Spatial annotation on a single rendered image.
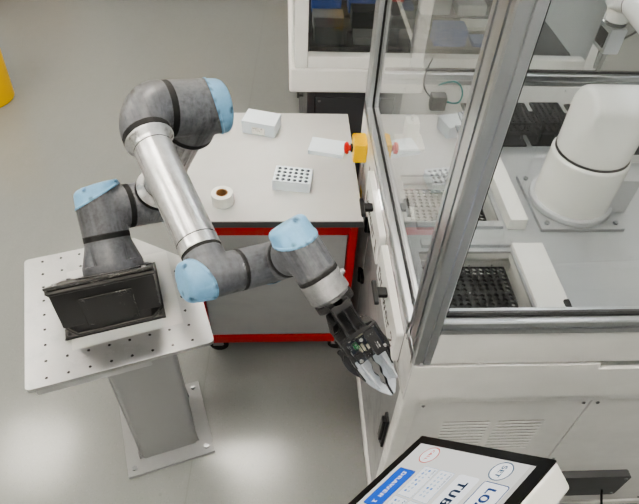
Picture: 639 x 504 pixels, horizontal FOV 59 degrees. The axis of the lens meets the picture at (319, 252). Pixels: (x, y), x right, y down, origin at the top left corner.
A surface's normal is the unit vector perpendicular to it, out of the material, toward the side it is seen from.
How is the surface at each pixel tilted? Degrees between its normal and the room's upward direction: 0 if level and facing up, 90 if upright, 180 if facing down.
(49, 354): 0
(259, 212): 0
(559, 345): 90
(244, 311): 90
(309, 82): 90
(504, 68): 90
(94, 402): 0
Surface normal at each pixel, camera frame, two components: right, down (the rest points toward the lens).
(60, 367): 0.04, -0.69
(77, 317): 0.33, 0.69
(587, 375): 0.04, 0.72
